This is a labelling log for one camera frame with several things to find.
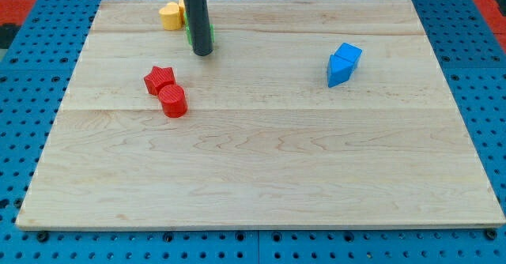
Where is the blue triangle block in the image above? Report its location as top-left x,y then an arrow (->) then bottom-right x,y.
327,55 -> 353,88

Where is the blue cube block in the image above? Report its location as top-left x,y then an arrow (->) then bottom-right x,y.
334,43 -> 363,70

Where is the light wooden board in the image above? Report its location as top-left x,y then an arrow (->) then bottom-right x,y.
16,0 -> 505,232

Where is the red cylinder block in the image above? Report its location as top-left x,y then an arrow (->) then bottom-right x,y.
158,85 -> 187,118

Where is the red star block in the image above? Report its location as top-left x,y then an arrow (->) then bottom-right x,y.
143,66 -> 176,96

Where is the green block behind rod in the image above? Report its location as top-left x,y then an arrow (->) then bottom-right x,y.
183,11 -> 215,45

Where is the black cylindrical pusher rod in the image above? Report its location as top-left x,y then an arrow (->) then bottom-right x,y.
184,0 -> 213,56

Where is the yellow heart block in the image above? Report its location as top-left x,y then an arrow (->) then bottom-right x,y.
159,2 -> 183,31

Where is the yellow block behind rod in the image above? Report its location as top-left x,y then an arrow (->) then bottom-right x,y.
178,0 -> 186,25

